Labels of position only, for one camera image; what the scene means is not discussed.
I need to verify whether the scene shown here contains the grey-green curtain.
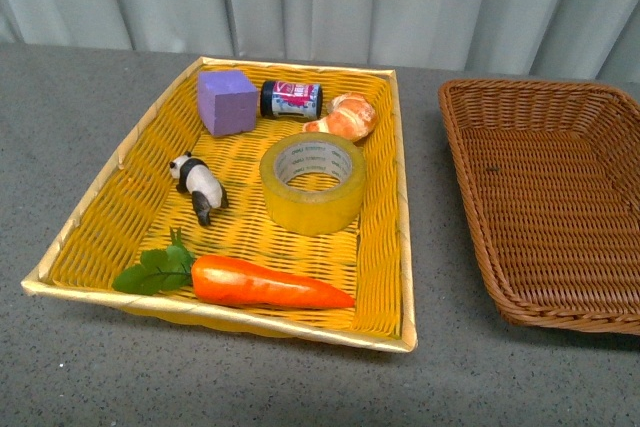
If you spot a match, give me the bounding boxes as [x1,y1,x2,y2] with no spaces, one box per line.
[1,0,639,82]

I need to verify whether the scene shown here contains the brown wicker basket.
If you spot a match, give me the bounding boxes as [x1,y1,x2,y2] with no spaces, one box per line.
[439,79,639,335]

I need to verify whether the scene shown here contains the yellow woven basket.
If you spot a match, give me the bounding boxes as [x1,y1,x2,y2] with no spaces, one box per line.
[22,57,417,353]

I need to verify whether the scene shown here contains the small black labelled jar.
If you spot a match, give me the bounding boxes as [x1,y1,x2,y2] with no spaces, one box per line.
[259,80,323,121]

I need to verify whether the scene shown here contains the orange toy carrot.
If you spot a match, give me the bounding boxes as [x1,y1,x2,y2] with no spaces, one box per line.
[112,229,355,309]

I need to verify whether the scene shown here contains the purple foam cube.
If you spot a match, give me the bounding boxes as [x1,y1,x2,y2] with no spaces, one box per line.
[197,69,259,137]

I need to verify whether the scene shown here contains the toy panda figurine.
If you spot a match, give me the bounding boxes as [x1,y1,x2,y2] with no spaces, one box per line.
[169,151,229,226]

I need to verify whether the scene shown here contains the yellow packing tape roll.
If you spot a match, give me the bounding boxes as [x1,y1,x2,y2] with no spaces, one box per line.
[260,132,366,236]

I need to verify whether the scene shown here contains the toy croissant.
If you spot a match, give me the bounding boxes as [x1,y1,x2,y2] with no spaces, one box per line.
[302,92,378,142]

